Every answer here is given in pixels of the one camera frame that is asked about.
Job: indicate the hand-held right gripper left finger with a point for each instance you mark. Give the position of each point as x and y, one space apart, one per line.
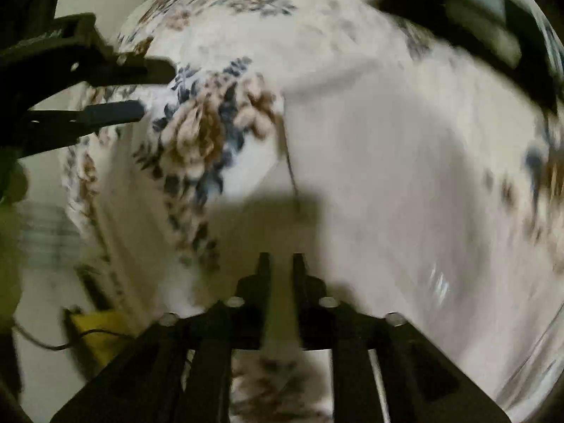
263 275

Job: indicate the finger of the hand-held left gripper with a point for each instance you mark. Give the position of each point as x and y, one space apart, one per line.
110 113
132 70

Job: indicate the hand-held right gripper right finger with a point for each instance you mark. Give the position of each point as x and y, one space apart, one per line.
299 275

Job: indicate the white cloth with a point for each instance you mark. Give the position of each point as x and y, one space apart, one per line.
396 176

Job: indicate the floral printed blanket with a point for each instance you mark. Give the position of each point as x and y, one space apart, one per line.
198 123

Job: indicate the yellow object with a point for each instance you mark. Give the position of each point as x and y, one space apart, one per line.
101 330

